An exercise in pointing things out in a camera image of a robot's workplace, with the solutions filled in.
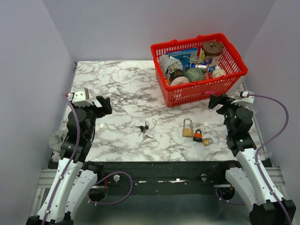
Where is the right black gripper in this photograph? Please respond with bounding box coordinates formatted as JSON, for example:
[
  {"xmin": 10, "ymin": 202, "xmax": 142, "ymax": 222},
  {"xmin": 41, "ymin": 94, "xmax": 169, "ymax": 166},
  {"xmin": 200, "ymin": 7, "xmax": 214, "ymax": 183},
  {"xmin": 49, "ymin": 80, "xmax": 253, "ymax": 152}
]
[{"xmin": 209, "ymin": 93, "xmax": 247, "ymax": 134}]

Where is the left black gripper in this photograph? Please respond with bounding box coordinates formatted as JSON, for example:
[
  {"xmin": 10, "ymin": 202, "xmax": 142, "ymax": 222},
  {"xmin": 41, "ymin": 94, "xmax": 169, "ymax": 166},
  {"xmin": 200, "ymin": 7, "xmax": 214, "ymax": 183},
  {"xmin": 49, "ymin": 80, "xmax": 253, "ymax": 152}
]
[{"xmin": 70, "ymin": 95, "xmax": 113, "ymax": 139}]

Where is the large brass padlock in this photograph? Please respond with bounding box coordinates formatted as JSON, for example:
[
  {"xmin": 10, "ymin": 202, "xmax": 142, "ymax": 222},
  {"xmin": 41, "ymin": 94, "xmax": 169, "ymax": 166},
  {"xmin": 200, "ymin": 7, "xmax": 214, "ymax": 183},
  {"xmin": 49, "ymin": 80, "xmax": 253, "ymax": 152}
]
[{"xmin": 182, "ymin": 118, "xmax": 194, "ymax": 137}]

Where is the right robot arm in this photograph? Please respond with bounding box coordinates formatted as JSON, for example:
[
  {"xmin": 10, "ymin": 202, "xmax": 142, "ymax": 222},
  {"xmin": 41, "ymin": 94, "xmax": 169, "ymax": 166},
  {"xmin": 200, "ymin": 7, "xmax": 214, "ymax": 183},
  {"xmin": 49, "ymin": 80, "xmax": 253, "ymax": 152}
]
[{"xmin": 209, "ymin": 91, "xmax": 296, "ymax": 225}]

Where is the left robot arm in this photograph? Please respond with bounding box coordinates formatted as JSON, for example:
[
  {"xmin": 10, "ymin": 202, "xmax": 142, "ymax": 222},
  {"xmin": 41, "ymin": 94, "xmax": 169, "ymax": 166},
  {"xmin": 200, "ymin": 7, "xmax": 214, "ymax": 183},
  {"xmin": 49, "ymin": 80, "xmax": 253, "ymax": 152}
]
[{"xmin": 26, "ymin": 91, "xmax": 112, "ymax": 225}]

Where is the black headed key bunch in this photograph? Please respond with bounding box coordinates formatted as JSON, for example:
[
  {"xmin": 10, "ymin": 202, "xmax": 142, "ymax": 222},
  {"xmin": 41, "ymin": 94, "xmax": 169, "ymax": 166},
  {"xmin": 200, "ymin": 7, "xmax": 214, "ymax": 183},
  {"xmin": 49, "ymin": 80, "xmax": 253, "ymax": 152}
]
[{"xmin": 136, "ymin": 121, "xmax": 149, "ymax": 136}]

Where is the red soda can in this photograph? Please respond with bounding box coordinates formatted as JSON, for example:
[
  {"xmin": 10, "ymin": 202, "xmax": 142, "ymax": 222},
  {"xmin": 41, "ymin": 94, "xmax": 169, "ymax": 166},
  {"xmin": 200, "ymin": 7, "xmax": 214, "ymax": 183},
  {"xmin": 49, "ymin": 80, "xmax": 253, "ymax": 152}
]
[{"xmin": 204, "ymin": 73, "xmax": 212, "ymax": 80}]

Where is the white round bottle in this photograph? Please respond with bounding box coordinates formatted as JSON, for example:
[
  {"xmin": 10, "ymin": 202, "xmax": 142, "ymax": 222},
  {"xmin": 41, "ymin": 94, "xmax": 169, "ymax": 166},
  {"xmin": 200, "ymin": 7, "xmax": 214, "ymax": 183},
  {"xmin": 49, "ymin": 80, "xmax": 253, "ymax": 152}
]
[{"xmin": 211, "ymin": 65, "xmax": 226, "ymax": 79}]

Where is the red plastic basket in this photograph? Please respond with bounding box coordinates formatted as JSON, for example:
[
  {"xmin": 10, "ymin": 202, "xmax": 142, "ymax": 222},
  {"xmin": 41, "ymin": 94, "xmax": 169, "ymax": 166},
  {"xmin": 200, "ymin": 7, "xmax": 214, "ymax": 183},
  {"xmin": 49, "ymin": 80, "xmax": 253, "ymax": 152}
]
[{"xmin": 150, "ymin": 33, "xmax": 248, "ymax": 107}]

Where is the blue soda can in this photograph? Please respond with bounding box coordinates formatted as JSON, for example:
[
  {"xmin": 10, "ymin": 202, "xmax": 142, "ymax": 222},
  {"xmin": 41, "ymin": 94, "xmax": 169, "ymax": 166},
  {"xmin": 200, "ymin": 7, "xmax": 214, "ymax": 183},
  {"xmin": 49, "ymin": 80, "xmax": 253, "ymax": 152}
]
[{"xmin": 193, "ymin": 63, "xmax": 215, "ymax": 73}]

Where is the green melon ball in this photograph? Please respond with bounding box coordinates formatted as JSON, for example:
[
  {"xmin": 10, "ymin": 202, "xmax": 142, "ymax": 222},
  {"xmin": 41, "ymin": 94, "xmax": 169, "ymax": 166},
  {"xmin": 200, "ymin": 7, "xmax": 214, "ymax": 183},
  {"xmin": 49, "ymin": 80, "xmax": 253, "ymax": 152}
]
[{"xmin": 185, "ymin": 68, "xmax": 204, "ymax": 83}]

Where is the orange black padlock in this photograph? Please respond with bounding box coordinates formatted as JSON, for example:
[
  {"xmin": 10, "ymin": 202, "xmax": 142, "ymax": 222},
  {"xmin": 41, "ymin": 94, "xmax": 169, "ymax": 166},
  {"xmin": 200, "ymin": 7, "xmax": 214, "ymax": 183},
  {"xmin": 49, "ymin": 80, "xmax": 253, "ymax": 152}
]
[{"xmin": 193, "ymin": 129, "xmax": 203, "ymax": 143}]

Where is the small brass padlock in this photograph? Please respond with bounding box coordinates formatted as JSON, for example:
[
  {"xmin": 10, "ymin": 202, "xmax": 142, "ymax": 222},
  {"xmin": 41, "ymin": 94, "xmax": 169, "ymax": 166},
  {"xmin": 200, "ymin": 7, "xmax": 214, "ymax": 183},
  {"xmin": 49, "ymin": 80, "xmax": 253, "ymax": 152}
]
[{"xmin": 202, "ymin": 138, "xmax": 213, "ymax": 146}]

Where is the black label cup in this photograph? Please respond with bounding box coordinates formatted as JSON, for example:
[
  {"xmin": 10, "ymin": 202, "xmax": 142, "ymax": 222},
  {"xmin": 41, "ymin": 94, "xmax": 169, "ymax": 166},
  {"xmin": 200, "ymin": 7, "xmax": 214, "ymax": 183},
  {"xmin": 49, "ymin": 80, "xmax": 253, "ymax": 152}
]
[{"xmin": 168, "ymin": 69, "xmax": 189, "ymax": 86}]

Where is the brown lid canister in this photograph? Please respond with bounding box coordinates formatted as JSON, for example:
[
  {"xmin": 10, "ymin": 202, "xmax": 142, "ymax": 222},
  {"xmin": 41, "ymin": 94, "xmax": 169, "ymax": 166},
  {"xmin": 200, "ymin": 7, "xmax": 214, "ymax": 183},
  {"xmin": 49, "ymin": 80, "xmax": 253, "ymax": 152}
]
[{"xmin": 201, "ymin": 41, "xmax": 224, "ymax": 67}]

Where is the blue book box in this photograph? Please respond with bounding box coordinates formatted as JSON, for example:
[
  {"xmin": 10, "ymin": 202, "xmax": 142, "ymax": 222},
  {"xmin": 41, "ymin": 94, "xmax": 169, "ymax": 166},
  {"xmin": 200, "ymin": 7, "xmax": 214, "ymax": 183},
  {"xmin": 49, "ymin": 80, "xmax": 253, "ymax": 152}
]
[{"xmin": 166, "ymin": 47, "xmax": 198, "ymax": 68}]

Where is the grey tape roll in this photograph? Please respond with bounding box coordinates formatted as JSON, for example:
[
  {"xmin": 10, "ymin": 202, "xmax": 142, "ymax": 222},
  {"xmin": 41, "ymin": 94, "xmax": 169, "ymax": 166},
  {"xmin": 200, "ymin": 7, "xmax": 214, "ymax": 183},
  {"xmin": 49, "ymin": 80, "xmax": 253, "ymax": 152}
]
[{"xmin": 48, "ymin": 130, "xmax": 68, "ymax": 162}]

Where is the white snack bag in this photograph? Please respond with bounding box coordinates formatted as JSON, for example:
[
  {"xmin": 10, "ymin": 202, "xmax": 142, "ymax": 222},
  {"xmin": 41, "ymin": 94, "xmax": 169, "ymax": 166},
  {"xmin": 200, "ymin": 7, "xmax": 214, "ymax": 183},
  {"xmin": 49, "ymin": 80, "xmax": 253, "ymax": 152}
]
[{"xmin": 158, "ymin": 54, "xmax": 182, "ymax": 75}]

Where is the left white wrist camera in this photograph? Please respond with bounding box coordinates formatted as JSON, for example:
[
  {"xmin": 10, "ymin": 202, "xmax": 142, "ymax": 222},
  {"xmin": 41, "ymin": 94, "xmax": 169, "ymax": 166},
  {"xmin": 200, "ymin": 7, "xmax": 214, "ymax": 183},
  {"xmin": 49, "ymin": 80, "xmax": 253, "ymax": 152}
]
[{"xmin": 67, "ymin": 88, "xmax": 93, "ymax": 107}]

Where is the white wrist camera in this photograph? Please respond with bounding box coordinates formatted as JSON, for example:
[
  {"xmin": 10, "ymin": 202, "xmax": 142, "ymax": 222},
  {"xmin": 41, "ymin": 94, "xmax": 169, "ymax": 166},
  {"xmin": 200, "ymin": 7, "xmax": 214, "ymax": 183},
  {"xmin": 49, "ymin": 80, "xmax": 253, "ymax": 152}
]
[
  {"xmin": 232, "ymin": 90, "xmax": 255, "ymax": 107},
  {"xmin": 67, "ymin": 88, "xmax": 93, "ymax": 107}
]

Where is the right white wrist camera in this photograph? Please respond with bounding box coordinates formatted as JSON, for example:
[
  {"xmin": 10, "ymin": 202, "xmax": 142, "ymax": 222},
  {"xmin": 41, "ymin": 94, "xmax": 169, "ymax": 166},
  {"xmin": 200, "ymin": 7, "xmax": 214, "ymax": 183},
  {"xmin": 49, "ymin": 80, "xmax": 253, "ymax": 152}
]
[{"xmin": 232, "ymin": 90, "xmax": 255, "ymax": 107}]

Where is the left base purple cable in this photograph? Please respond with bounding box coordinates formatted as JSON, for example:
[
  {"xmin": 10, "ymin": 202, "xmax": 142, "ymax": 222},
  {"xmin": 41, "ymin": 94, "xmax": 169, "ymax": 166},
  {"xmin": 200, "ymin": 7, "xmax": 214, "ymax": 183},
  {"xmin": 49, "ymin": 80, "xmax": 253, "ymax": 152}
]
[{"xmin": 87, "ymin": 172, "xmax": 134, "ymax": 207}]

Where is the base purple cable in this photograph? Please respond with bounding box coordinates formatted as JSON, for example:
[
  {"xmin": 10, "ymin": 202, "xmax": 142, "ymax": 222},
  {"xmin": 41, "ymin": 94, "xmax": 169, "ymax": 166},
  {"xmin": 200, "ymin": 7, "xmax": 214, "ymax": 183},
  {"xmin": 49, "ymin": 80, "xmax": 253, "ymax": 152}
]
[
  {"xmin": 87, "ymin": 172, "xmax": 134, "ymax": 207},
  {"xmin": 215, "ymin": 187, "xmax": 246, "ymax": 205}
]

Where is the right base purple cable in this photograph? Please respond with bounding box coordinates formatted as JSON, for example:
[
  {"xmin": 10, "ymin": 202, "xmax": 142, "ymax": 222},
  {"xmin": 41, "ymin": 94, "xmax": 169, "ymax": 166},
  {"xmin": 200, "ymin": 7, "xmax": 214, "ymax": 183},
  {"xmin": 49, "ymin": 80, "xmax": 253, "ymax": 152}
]
[{"xmin": 215, "ymin": 187, "xmax": 246, "ymax": 205}]

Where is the aluminium frame rail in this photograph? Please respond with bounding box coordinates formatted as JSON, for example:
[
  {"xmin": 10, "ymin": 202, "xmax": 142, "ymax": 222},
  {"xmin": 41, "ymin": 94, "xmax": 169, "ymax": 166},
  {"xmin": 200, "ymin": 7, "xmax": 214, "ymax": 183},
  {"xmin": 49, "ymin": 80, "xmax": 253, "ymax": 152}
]
[{"xmin": 29, "ymin": 169, "xmax": 57, "ymax": 217}]

